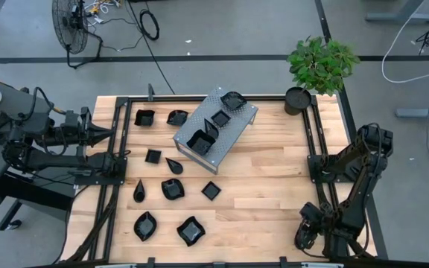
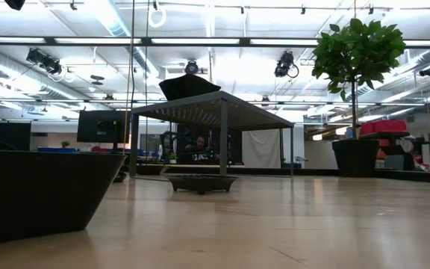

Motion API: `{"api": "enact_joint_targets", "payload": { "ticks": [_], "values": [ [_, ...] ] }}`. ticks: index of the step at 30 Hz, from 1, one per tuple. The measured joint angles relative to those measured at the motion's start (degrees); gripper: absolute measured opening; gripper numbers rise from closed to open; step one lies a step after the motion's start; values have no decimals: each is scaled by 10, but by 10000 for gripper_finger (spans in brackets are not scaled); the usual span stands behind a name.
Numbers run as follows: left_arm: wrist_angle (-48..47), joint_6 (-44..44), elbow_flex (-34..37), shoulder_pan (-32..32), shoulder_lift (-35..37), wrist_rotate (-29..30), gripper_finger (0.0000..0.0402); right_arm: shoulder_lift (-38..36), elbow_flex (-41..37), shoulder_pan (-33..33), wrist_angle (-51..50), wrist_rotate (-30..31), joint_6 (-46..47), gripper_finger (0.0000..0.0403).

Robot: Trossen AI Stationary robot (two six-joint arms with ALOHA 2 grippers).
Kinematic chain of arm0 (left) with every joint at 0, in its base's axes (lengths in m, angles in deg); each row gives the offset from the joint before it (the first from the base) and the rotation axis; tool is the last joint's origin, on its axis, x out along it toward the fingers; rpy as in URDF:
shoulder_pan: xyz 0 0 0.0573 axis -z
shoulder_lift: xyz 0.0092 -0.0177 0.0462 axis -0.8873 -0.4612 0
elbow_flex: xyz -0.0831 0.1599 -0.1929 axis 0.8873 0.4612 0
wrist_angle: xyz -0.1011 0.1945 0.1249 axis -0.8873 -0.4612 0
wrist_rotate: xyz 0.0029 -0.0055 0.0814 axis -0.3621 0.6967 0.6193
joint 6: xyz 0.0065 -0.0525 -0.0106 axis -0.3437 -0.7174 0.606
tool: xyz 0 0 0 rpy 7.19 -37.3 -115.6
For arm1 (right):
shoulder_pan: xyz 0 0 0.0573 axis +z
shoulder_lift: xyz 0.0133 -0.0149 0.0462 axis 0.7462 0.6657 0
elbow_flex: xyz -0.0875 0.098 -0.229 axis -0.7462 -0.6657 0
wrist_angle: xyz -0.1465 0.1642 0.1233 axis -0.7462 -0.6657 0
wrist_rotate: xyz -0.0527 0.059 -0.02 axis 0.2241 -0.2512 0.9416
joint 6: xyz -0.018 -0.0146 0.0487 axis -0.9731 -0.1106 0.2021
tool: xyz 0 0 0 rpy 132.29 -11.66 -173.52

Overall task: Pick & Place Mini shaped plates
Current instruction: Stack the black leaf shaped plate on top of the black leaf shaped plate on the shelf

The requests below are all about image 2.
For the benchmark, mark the red storage bin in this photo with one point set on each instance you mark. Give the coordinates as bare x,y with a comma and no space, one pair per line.
386,126

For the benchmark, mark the grey perforated metal rack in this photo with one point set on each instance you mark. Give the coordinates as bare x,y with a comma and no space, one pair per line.
215,112

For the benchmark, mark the person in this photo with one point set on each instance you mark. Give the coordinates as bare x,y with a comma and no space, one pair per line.
199,151

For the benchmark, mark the black aluminium table frame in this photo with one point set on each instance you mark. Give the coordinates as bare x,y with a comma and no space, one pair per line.
267,172

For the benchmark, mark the dark screen panel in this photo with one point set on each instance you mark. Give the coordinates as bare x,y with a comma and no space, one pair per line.
2,134

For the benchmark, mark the large black planter box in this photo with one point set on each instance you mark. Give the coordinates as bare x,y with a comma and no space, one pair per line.
32,194

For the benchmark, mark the black ceiling spotlight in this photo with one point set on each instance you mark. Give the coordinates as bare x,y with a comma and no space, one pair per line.
45,61
284,64
191,67
427,71

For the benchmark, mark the small potted plant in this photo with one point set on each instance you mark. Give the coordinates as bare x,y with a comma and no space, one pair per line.
172,158
65,143

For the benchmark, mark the overhead LED light bar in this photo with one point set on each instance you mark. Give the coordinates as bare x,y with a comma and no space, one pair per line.
146,41

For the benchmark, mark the black small square plate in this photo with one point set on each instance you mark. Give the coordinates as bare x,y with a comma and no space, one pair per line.
200,183

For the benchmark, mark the white hanging sheet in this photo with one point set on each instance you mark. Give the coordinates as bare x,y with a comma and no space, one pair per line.
261,148

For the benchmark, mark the grey box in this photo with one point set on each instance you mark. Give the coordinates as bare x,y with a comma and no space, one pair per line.
394,162

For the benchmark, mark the black ceiling fixture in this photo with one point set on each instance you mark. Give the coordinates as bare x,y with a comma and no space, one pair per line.
15,3

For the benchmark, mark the potted green plant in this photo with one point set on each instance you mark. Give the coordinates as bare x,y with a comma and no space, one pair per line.
357,56

